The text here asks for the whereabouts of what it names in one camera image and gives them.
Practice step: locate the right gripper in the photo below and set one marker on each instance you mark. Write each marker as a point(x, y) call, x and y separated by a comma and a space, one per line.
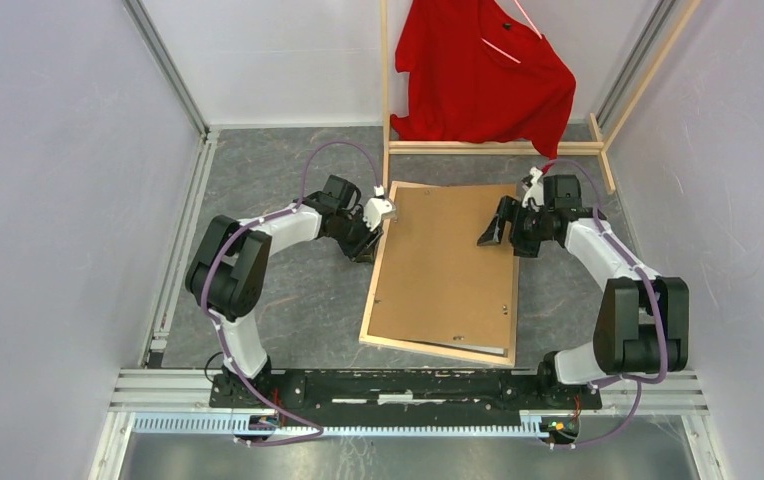
point(510, 210)

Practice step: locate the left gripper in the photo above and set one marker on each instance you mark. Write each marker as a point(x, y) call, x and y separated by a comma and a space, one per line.
point(363, 251)

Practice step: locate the brown cardboard backing board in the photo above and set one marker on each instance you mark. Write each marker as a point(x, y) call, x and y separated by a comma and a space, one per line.
point(448, 265)

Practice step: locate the wooden picture frame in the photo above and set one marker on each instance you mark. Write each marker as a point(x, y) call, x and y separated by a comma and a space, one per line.
point(372, 298)

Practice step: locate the printed photo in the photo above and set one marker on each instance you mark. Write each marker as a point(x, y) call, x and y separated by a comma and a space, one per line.
point(489, 350)

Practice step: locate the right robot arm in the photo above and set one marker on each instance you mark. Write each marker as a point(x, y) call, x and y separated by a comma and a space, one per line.
point(642, 328)

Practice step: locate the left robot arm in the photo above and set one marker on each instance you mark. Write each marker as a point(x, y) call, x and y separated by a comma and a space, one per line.
point(228, 270)

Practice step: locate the wooden clothes rack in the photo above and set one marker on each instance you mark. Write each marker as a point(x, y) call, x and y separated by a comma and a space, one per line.
point(659, 35)

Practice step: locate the red t-shirt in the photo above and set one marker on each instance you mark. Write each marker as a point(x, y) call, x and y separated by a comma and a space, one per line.
point(477, 75)

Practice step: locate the pink clothes hanger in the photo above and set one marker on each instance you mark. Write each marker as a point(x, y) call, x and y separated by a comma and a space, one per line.
point(528, 21)

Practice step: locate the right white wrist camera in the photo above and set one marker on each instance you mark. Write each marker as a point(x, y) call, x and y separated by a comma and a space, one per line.
point(533, 190)

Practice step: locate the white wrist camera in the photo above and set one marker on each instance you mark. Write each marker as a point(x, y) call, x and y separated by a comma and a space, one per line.
point(533, 190)
point(378, 208)

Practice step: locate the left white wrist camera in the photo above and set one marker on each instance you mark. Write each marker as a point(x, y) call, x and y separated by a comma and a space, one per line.
point(378, 208)

